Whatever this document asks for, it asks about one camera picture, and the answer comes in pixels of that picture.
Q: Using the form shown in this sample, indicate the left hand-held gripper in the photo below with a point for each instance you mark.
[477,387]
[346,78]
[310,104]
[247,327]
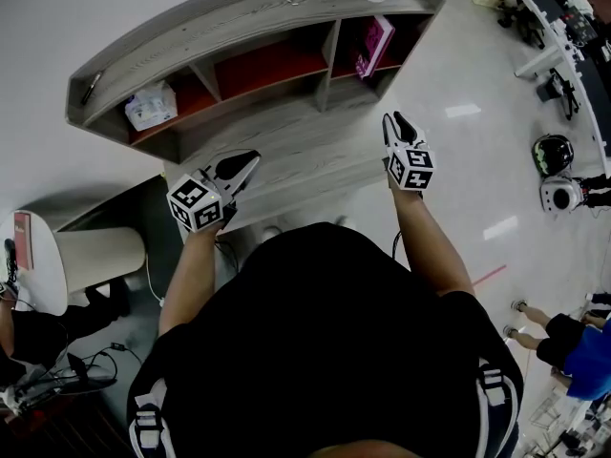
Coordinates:
[195,203]

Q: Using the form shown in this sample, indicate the person's left forearm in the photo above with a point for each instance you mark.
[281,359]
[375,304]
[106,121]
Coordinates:
[191,275]

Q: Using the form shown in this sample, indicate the person's shoe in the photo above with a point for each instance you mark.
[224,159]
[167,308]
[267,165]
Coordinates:
[271,233]

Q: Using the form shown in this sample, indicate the red floor tape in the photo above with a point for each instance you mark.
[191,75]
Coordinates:
[489,275]

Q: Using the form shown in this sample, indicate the person's black shirt torso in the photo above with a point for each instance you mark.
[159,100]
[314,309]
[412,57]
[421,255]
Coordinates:
[324,341]

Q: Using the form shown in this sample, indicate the long white desk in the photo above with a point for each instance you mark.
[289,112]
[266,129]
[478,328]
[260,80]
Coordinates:
[558,41]

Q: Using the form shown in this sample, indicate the white round table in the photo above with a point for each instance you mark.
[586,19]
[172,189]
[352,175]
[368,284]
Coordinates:
[43,275]

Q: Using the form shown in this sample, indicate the magenta book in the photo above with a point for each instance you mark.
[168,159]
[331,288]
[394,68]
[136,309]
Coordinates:
[374,46]

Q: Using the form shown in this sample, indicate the black helmet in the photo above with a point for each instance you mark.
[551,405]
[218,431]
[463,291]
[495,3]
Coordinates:
[554,154]

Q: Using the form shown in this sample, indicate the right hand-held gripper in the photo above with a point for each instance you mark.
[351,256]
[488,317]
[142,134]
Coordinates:
[411,165]

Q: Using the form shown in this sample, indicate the grey wooden shelf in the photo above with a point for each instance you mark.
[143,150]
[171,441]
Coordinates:
[267,22]

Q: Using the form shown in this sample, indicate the white round device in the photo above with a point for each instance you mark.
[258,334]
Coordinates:
[559,194]

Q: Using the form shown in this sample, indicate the black pen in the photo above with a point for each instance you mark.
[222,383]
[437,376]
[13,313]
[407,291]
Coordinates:
[90,88]

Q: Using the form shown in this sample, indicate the red book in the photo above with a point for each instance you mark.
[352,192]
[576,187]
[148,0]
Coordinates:
[24,239]

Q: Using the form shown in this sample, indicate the person's right forearm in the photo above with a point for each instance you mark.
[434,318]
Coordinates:
[429,241]

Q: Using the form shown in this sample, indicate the white tissue packet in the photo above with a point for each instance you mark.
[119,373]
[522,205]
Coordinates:
[150,108]

